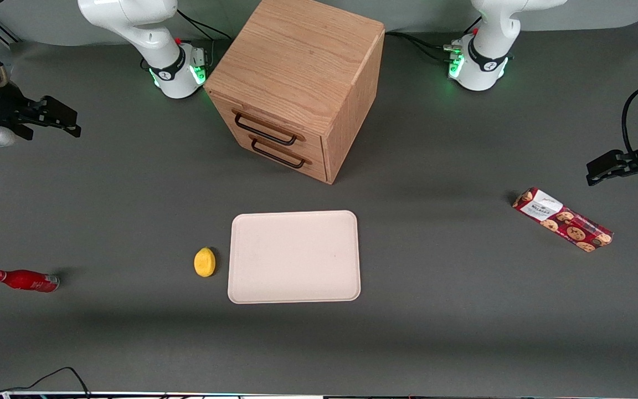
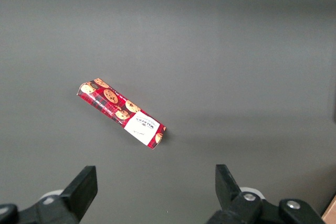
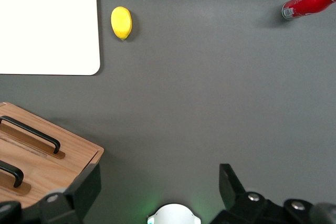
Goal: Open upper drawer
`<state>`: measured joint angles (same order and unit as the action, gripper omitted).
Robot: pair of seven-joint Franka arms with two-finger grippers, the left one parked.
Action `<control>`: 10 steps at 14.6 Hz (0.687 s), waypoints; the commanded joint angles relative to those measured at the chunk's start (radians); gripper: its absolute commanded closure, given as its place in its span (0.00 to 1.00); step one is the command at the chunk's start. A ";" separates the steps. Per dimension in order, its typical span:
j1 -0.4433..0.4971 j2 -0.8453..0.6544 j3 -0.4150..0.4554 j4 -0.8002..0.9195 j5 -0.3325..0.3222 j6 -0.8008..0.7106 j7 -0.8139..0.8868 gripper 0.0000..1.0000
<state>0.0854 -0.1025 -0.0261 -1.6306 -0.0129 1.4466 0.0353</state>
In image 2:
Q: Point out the red tartan cookie box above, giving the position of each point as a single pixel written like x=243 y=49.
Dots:
x=110 y=100

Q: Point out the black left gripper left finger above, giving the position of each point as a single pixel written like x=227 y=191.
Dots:
x=81 y=190

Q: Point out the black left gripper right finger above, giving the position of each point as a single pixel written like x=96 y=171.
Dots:
x=228 y=190

